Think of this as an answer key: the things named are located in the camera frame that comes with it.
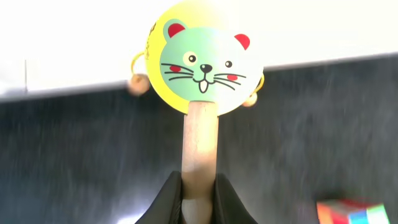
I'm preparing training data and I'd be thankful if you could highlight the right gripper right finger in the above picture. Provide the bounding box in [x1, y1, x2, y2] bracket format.
[211, 172, 259, 224]

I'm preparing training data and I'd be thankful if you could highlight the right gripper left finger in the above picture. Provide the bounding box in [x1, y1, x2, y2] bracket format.
[134, 170, 185, 224]

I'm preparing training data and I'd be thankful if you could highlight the yellow cat-face rattle drum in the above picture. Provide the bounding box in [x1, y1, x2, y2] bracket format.
[126, 0, 267, 224]

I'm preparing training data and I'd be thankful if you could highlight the many-coloured puzzle cube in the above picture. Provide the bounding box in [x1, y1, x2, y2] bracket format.
[315, 198, 391, 224]

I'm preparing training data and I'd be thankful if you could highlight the white shelf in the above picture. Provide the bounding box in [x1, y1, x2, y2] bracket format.
[0, 0, 398, 104]

